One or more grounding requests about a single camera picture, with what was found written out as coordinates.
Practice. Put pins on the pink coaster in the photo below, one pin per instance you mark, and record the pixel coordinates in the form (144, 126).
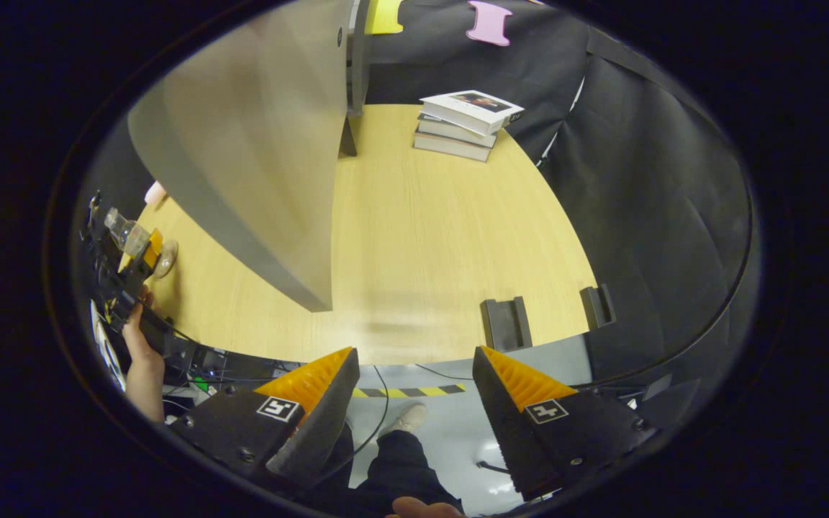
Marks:
(155, 193)

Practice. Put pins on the black table bracket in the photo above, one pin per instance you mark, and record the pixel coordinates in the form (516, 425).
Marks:
(598, 307)
(506, 324)

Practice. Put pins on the yellow black floor tape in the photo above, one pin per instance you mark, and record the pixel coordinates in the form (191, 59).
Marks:
(414, 391)

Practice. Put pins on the person's grey shoe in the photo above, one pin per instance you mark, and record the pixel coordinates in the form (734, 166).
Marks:
(404, 419)

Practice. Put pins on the white book with photo cover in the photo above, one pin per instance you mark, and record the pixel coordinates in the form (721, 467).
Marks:
(472, 108)

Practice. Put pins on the clear glass bottle yellow label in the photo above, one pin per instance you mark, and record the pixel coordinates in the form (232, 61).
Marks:
(127, 232)

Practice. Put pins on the black backdrop cloth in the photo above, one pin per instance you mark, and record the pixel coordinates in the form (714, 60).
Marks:
(659, 216)

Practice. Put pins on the grey book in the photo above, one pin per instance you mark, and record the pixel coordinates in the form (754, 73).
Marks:
(450, 133)
(447, 147)

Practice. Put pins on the beige cabinet door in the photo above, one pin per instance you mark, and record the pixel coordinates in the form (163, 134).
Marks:
(256, 144)

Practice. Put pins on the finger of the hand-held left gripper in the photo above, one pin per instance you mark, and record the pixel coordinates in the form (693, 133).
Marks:
(142, 262)

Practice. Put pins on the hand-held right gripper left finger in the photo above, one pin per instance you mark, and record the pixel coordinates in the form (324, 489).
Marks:
(321, 432)

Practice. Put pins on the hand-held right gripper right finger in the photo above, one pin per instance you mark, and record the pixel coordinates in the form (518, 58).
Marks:
(508, 432)

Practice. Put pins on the person's dark trouser leg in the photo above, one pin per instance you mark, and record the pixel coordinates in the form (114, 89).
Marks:
(400, 467)

